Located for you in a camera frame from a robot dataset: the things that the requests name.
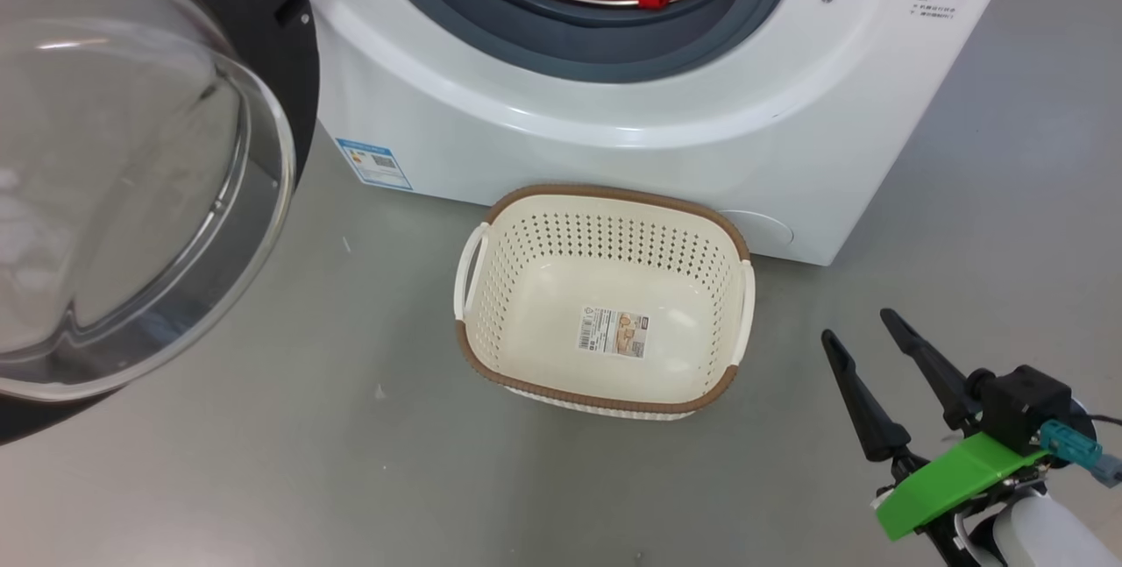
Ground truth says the right gripper, green band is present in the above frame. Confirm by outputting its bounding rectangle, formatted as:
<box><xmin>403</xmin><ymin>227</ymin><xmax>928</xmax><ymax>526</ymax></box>
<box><xmin>821</xmin><ymin>308</ymin><xmax>1048</xmax><ymax>567</ymax></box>

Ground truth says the printed product label sticker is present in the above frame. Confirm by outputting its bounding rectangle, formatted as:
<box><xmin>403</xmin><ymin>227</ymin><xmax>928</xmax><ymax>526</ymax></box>
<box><xmin>577</xmin><ymin>308</ymin><xmax>650</xmax><ymax>359</ymax></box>

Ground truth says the cream perforated basket, brown rim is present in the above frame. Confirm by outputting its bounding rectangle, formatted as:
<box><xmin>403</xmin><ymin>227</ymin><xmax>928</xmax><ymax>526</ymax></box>
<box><xmin>453</xmin><ymin>184</ymin><xmax>756</xmax><ymax>421</ymax></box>

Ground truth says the round white filter cover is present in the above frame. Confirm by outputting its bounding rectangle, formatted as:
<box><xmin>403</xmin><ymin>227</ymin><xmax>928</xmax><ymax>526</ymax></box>
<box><xmin>719</xmin><ymin>209</ymin><xmax>794</xmax><ymax>250</ymax></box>

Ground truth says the glass washing machine door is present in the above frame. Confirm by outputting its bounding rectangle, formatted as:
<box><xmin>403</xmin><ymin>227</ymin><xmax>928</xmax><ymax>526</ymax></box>
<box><xmin>0</xmin><ymin>0</ymin><xmax>321</xmax><ymax>445</ymax></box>

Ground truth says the teal right camera cable plug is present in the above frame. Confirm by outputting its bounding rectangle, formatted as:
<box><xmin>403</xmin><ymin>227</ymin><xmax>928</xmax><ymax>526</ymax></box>
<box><xmin>1040</xmin><ymin>420</ymin><xmax>1122</xmax><ymax>489</ymax></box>

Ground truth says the white front-load washing machine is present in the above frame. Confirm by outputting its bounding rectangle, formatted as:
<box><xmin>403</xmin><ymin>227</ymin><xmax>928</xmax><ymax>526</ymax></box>
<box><xmin>302</xmin><ymin>0</ymin><xmax>1028</xmax><ymax>267</ymax></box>

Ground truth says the blue energy label sticker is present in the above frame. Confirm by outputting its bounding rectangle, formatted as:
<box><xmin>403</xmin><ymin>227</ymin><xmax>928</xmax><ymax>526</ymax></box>
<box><xmin>336</xmin><ymin>138</ymin><xmax>413</xmax><ymax>191</ymax></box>

